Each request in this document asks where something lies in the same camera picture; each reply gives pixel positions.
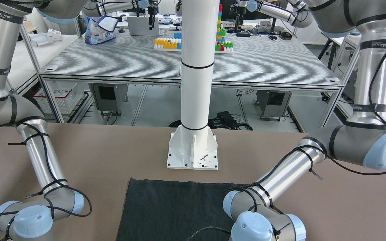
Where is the black printed t-shirt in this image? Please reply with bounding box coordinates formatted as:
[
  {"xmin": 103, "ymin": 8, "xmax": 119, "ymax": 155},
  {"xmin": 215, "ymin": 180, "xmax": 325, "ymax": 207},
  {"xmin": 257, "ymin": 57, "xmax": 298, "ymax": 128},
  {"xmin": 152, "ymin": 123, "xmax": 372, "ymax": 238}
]
[{"xmin": 116, "ymin": 178, "xmax": 238, "ymax": 241}]

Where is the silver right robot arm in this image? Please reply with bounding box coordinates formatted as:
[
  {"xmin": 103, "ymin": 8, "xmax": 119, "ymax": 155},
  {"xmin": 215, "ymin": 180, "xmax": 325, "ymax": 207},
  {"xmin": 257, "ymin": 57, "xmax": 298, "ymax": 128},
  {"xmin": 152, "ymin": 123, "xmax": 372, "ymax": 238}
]
[{"xmin": 0, "ymin": 0, "xmax": 90, "ymax": 241}]

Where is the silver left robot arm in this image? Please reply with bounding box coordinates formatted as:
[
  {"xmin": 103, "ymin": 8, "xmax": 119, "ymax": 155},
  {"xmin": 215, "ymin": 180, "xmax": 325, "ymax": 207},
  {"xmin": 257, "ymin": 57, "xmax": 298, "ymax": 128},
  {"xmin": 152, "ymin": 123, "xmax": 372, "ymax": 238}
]
[{"xmin": 223, "ymin": 0, "xmax": 386, "ymax": 241}]

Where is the colourful toy block set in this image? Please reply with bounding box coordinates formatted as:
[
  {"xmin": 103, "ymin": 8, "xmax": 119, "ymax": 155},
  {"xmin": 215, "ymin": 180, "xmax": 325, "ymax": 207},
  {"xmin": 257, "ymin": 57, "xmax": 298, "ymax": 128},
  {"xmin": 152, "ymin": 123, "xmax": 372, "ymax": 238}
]
[{"xmin": 153, "ymin": 0, "xmax": 234, "ymax": 55}]

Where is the striped aluminium work table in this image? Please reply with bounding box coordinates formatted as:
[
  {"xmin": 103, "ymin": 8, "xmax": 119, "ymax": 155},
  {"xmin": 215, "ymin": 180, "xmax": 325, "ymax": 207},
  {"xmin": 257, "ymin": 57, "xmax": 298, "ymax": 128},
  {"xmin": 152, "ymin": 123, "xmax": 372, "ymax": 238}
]
[{"xmin": 37, "ymin": 29, "xmax": 344, "ymax": 134}]

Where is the white plastic basket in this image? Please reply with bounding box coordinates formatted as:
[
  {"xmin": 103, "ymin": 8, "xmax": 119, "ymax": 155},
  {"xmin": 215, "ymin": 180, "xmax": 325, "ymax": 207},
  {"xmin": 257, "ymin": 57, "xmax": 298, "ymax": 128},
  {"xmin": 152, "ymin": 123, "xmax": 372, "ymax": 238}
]
[{"xmin": 33, "ymin": 81, "xmax": 84, "ymax": 115}]

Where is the blue white snack bag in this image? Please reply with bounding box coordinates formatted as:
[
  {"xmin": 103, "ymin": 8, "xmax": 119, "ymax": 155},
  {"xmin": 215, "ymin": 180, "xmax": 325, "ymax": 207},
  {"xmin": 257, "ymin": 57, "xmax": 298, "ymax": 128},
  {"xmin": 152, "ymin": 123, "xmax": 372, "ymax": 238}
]
[{"xmin": 84, "ymin": 15, "xmax": 118, "ymax": 45}]

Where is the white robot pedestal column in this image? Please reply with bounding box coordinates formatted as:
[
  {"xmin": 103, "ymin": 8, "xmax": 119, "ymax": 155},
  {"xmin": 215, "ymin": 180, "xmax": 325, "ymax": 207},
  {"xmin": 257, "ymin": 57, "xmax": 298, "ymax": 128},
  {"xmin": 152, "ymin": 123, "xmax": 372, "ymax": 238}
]
[{"xmin": 166, "ymin": 0, "xmax": 219, "ymax": 171}]

